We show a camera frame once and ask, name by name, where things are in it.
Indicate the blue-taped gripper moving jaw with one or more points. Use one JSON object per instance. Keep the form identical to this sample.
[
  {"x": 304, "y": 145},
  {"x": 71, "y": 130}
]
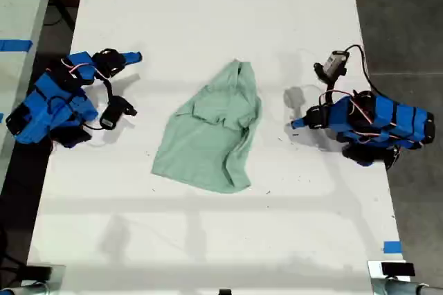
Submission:
[
  {"x": 311, "y": 124},
  {"x": 128, "y": 55}
]

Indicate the blue-taped gripper fixed jaw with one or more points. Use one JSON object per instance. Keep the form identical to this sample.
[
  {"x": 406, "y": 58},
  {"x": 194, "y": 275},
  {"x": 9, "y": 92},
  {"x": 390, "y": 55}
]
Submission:
[
  {"x": 316, "y": 114},
  {"x": 131, "y": 61}
]

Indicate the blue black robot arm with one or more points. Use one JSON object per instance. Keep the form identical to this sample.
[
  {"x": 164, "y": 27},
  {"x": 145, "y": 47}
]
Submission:
[
  {"x": 398, "y": 118},
  {"x": 52, "y": 101}
]

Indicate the pale green T-shirt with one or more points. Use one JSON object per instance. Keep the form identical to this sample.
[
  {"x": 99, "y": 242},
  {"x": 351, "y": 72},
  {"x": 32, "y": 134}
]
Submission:
[{"x": 207, "y": 135}]

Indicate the long blue tape strip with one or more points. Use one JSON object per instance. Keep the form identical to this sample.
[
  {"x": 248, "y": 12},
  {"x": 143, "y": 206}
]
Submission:
[{"x": 15, "y": 46}]

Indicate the white side table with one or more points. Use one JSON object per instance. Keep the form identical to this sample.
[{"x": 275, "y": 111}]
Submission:
[{"x": 19, "y": 4}]

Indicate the small blue tape piece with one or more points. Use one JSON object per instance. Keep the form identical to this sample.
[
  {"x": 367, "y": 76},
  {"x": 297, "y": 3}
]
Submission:
[{"x": 392, "y": 247}]

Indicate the white flat box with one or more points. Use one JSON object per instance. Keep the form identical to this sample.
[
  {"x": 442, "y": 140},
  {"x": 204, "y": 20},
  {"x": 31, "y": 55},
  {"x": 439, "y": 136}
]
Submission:
[{"x": 373, "y": 269}]

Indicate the black rectangular device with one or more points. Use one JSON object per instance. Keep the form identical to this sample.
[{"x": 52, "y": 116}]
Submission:
[{"x": 398, "y": 269}]

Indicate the grey metal pipe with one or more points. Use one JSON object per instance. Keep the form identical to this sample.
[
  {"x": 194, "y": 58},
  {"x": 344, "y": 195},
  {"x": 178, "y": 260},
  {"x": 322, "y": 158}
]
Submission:
[
  {"x": 401, "y": 288},
  {"x": 24, "y": 289}
]

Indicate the silver metal plate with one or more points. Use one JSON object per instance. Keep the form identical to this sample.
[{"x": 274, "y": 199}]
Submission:
[{"x": 59, "y": 276}]

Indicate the small black box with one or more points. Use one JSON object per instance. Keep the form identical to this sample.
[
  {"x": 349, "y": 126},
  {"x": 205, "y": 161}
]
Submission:
[{"x": 38, "y": 273}]

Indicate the short black camera stalk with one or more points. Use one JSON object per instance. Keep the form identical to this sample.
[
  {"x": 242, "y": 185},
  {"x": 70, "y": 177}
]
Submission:
[
  {"x": 328, "y": 89},
  {"x": 110, "y": 90}
]

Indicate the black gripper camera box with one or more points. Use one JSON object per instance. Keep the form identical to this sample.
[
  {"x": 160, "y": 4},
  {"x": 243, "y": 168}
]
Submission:
[
  {"x": 116, "y": 111},
  {"x": 334, "y": 63}
]

